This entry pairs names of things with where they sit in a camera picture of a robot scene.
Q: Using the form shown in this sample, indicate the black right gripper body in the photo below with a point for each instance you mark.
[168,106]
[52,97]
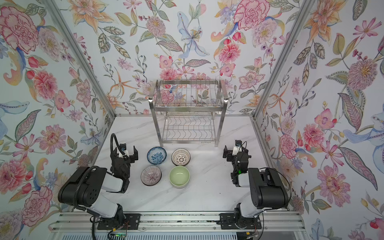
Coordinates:
[236,154]

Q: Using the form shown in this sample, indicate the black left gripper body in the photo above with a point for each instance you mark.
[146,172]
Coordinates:
[123,155]

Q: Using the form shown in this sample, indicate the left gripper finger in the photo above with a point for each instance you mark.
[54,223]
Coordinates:
[135,156]
[114,152]

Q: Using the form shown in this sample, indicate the blue floral bowl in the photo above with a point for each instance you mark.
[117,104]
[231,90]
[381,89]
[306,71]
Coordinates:
[156,155]

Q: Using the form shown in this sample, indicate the purple ribbed bowl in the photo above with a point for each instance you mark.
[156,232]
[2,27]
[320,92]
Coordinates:
[151,175]

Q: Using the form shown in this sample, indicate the brown white patterned bowl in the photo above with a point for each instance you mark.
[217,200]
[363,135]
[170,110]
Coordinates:
[181,157]

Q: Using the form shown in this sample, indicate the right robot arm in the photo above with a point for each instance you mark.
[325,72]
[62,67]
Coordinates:
[267,191]

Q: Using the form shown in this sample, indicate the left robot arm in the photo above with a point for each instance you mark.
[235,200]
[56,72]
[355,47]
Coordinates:
[83,189]

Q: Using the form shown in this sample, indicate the steel two-tier dish rack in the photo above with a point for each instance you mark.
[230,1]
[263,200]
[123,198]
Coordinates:
[189,111]

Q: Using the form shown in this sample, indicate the light green bowl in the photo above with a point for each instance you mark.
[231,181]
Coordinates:
[179,177]

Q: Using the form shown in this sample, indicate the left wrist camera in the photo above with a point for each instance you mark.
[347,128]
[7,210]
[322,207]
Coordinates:
[123,150]

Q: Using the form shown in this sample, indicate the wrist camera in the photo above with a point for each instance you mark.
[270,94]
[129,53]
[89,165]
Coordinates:
[123,150]
[238,146]

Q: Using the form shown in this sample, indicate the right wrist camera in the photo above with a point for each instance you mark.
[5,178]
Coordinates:
[238,146]

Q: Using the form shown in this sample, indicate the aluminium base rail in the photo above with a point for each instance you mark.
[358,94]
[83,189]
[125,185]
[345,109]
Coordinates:
[269,221]

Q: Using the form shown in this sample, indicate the left aluminium corner post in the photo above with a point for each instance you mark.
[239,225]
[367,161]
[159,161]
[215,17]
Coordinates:
[78,54]

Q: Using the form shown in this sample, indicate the aluminium corner post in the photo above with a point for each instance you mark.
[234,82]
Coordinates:
[78,54]
[281,60]

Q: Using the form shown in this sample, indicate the right aluminium corner post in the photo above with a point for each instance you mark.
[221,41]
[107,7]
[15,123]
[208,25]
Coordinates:
[281,60]

